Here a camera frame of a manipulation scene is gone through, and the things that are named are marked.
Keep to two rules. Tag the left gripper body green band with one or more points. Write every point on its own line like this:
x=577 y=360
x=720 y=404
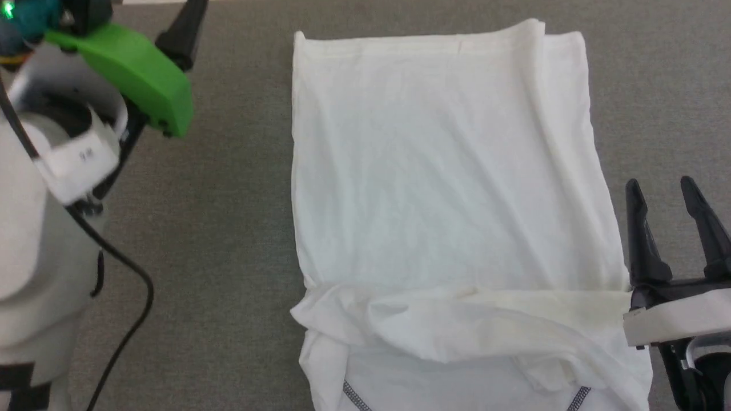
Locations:
x=137 y=74

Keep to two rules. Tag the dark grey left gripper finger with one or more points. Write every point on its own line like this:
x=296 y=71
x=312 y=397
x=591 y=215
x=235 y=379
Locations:
x=185 y=34

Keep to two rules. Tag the grey fabric sofa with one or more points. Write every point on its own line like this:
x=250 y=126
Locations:
x=228 y=228

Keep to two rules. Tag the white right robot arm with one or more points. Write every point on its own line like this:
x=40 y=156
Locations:
x=705 y=377

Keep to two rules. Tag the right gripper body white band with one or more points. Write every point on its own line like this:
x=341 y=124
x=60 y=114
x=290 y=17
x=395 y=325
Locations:
x=679 y=317

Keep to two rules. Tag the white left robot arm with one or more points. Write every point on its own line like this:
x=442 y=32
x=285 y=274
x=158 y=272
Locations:
x=34 y=257

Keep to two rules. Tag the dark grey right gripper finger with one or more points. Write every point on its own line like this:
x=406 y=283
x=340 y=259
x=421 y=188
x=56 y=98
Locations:
x=717 y=240
x=642 y=245

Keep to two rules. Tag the white shirt with grey stitching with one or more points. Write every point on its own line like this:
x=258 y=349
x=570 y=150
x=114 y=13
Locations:
x=445 y=171

